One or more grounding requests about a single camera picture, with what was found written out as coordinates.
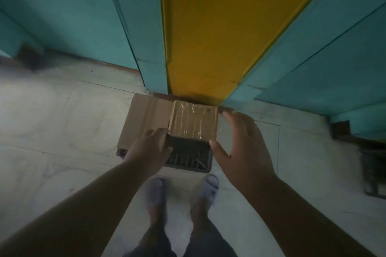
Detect dark grey shorts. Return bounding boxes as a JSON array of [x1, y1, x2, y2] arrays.
[[122, 229, 239, 257]]

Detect person's leg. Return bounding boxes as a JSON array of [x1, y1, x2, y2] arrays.
[[189, 196, 224, 236], [141, 202, 169, 245]]

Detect black flat tray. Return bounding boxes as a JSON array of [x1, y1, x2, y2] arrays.
[[116, 135, 214, 173]]

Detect person's left forearm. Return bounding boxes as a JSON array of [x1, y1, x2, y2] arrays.
[[0, 160, 157, 257]]

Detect person's right leg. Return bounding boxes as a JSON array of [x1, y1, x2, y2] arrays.
[[189, 196, 224, 236]]

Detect small taped cardboard box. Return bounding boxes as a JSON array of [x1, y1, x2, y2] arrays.
[[168, 100, 219, 142]]

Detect person's right hand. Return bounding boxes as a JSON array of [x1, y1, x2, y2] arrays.
[[209, 111, 278, 197]]

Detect person's left hand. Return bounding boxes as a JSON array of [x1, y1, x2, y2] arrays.
[[123, 128, 174, 179]]

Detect person's right forearm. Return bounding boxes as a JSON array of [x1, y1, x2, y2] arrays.
[[241, 175, 378, 257]]

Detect person's left leg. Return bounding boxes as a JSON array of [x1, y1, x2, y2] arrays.
[[141, 202, 169, 245]]

